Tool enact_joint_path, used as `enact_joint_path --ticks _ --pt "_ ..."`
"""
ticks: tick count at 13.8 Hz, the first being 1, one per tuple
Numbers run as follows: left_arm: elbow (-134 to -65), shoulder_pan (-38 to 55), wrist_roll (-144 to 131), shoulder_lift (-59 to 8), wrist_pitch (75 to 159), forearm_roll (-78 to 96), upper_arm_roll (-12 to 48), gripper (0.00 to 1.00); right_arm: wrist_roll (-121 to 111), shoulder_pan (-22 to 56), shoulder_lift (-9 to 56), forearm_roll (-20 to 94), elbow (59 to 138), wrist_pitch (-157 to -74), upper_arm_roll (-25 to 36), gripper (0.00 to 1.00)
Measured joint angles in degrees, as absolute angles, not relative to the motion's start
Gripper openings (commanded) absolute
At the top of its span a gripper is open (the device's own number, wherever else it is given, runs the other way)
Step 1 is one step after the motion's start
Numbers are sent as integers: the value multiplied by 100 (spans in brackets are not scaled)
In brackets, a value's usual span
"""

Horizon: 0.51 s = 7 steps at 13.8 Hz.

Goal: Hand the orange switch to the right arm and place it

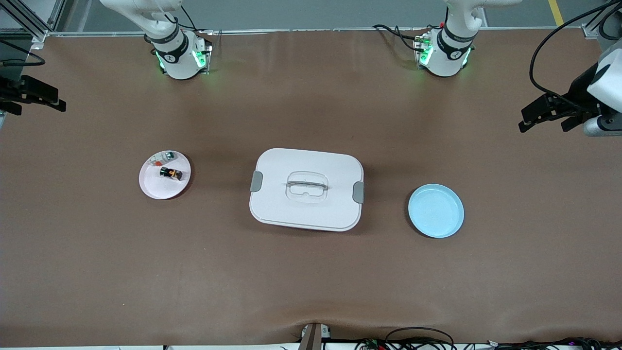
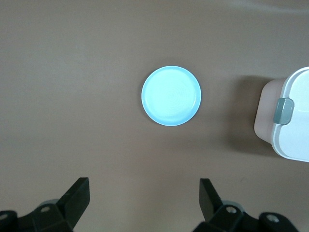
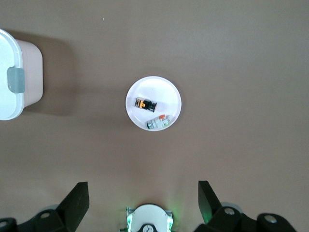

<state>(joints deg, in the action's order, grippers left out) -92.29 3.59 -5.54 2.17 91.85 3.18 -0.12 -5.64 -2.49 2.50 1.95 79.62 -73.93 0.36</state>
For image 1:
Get white circuit breaker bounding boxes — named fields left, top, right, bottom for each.
left=148, top=152, right=177, bottom=168

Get light blue round plate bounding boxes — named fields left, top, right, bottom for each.
left=408, top=183, right=465, bottom=239

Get pink round plate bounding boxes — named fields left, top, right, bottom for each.
left=139, top=150, right=191, bottom=200

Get white lidded storage box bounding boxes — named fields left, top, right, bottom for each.
left=249, top=148, right=365, bottom=232

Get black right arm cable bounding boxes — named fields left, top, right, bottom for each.
left=0, top=39, right=46, bottom=67

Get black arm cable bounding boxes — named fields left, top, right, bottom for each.
left=530, top=0, right=622, bottom=100
left=0, top=39, right=46, bottom=67

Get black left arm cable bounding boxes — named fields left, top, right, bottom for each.
left=530, top=0, right=622, bottom=100

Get aluminium frame profile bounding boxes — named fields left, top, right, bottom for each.
left=0, top=0, right=66, bottom=45
left=582, top=0, right=622, bottom=39

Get black right arm base cables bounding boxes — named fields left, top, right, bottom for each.
left=165, top=5, right=214, bottom=35

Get black arm base cables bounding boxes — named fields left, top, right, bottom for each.
left=165, top=5, right=214, bottom=35
left=372, top=23, right=431, bottom=52

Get black left arm base cables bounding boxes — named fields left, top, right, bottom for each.
left=372, top=23, right=431, bottom=52

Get black cable bundle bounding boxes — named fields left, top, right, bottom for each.
left=355, top=336, right=622, bottom=350

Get clear box lid handle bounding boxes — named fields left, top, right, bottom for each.
left=286, top=171, right=329, bottom=201

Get black looped cable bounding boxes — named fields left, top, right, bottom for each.
left=385, top=327, right=455, bottom=350

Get silver table edge rail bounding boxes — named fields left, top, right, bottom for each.
left=46, top=27, right=584, bottom=36

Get brown camera mount post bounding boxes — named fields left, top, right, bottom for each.
left=299, top=322, right=332, bottom=350

